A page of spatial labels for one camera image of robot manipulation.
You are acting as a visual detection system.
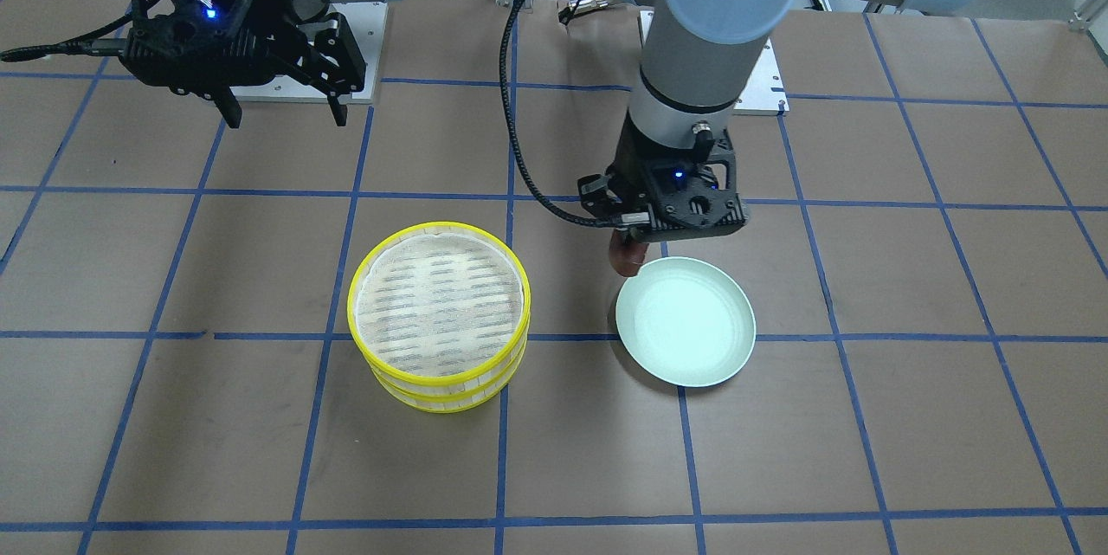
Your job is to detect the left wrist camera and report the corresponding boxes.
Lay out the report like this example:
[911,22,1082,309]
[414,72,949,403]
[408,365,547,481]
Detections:
[630,133,750,241]

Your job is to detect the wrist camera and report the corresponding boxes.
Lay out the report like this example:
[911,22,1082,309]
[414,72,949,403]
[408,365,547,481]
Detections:
[121,0,280,94]
[630,133,750,241]

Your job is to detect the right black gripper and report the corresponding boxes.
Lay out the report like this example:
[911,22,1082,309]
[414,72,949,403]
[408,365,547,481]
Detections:
[207,0,367,129]

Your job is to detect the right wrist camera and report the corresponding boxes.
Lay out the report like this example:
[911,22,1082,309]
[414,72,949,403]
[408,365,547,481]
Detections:
[121,0,280,94]

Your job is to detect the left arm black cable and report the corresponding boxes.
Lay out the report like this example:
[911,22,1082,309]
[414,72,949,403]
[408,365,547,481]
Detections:
[499,0,624,229]

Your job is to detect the yellow steamer layer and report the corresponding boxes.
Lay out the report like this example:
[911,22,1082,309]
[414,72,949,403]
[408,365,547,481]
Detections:
[371,347,525,414]
[345,220,531,393]

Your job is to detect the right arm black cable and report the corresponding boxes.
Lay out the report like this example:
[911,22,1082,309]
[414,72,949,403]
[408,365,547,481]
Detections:
[0,14,139,64]

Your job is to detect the light green plate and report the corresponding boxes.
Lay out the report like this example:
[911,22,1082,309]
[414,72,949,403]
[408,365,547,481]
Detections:
[615,256,758,388]

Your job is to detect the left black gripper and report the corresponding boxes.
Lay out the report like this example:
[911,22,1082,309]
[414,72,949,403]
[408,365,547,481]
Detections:
[577,119,685,223]

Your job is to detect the brown bun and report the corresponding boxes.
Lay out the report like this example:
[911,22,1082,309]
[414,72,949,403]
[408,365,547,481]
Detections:
[607,230,650,278]

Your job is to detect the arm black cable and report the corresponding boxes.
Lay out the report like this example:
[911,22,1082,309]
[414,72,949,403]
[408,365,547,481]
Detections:
[499,0,624,229]
[0,14,139,64]

